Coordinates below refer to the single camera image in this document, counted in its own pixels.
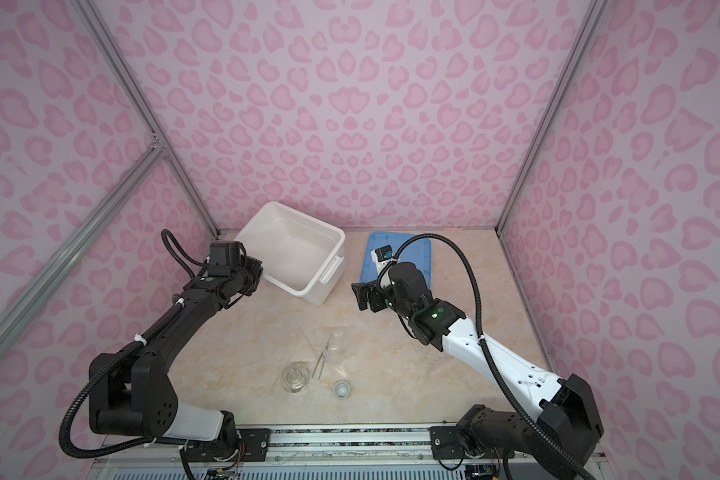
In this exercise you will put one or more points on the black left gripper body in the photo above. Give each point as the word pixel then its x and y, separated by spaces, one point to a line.
pixel 248 275

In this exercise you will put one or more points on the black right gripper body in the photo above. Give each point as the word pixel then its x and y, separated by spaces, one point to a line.
pixel 383 298

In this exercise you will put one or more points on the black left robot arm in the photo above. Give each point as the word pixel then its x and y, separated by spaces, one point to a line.
pixel 136 397

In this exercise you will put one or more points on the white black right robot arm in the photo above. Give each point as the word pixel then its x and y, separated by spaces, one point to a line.
pixel 553 419

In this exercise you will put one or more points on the blue plastic bin lid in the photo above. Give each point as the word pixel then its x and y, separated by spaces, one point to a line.
pixel 419 253

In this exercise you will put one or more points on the white plastic storage bin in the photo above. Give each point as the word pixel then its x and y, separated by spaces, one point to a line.
pixel 300 254

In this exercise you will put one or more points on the small glass beaker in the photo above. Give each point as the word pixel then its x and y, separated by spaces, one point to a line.
pixel 333 353

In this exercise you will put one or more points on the glass stirring rod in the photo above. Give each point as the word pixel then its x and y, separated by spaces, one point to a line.
pixel 318 365

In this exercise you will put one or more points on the small round glass dish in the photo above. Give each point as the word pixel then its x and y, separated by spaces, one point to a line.
pixel 342 390

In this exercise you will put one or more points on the glass conical flask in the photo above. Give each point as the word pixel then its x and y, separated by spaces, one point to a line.
pixel 296 376

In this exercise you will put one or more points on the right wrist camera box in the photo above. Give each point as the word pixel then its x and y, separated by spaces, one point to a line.
pixel 382 256

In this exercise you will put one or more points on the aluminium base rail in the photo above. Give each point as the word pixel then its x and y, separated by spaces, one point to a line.
pixel 328 451

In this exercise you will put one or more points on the left rear corner post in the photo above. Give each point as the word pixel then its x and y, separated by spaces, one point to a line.
pixel 105 42

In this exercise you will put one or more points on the left aluminium frame beam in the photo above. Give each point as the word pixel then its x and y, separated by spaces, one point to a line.
pixel 16 317

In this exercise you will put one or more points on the aluminium corner frame post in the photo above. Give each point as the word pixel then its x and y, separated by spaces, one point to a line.
pixel 583 41

